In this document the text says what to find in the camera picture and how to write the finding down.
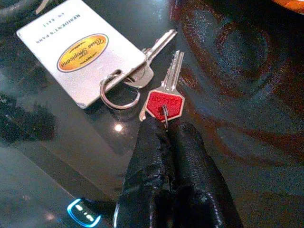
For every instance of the orange object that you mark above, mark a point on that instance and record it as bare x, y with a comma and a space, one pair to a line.
288, 6

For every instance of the red head silver key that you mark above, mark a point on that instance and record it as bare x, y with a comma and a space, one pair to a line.
166, 99

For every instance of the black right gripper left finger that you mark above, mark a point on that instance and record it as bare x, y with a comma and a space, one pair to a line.
145, 166

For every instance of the plain silver key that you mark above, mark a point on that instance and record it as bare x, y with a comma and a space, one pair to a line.
152, 57

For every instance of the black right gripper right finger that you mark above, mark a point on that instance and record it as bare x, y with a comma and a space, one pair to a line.
197, 171

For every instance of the white resident pass card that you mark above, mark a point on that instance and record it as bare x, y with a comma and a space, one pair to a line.
78, 57

